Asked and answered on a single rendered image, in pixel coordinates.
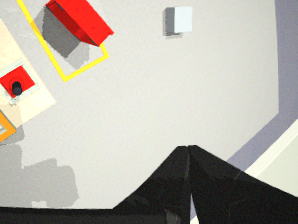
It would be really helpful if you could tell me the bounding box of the small white block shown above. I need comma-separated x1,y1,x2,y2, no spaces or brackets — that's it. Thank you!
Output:
166,7,193,34

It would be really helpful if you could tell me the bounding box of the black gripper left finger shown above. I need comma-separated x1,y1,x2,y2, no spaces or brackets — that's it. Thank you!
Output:
0,145,192,224

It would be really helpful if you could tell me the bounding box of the yellow rectangular frame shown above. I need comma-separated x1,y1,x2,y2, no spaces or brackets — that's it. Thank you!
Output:
16,0,109,83

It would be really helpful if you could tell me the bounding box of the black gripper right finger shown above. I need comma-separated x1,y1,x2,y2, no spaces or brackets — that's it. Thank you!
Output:
186,145,298,224

